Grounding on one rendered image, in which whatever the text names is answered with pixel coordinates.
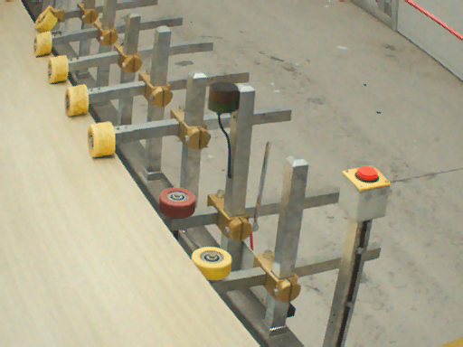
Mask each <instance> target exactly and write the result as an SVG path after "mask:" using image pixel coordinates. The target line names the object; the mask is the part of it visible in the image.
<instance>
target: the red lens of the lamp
mask: <svg viewBox="0 0 463 347"><path fill-rule="evenodd" d="M212 84H213V83H212ZM212 84H211V85H210V88H209V98H210V99H211V100H213V101H215V102H220V103H230V102H233V101H235V100H237V98H238V90H239V88H238V86H236V85H235V84H234V85H235V86H236V87H237V89H236V90H234V91H231V92H220V91H216V90H213V89H212V88H211V86H212Z"/></svg>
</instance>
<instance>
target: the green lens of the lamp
mask: <svg viewBox="0 0 463 347"><path fill-rule="evenodd" d="M237 101H238V99H237V100H236V101H235V102H233V103H230V104H220V103H215V102H213V101H211V99H210V98H209V100H208V109H210V110H211V111H213V112H216V113H223V114H226V113H232V112H234V111H235V110H236V109H237Z"/></svg>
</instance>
